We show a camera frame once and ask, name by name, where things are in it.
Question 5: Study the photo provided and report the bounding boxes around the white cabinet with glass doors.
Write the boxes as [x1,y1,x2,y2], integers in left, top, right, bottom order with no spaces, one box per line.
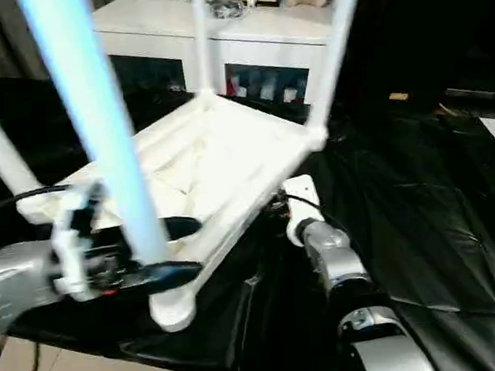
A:
[91,0,352,116]

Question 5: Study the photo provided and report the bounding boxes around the white plastic table top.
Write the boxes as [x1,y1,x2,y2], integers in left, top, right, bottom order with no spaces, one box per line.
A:
[10,83,338,342]

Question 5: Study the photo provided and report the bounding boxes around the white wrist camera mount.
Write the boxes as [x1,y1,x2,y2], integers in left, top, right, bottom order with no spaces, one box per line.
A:
[282,173,326,247]
[46,179,114,305]

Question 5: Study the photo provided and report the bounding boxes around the black mat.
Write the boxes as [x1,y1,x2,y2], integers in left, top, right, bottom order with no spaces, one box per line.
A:
[0,51,495,371]

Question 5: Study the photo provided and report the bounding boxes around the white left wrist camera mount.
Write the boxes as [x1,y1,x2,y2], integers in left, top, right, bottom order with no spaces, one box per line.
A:
[46,179,114,305]

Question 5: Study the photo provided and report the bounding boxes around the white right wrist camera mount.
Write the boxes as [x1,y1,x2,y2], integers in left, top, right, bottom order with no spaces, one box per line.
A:
[282,173,326,247]

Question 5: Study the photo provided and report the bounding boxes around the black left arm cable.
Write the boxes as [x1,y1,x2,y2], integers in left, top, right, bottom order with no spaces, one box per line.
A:
[0,183,76,217]

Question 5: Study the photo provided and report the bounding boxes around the white plastic table leg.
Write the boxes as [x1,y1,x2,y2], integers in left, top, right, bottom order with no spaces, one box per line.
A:
[16,0,169,272]
[0,90,41,200]
[302,0,371,149]
[190,0,220,103]

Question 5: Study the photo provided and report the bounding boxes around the black and white bundle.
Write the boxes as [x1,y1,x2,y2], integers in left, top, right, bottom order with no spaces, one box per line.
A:
[206,0,247,22]

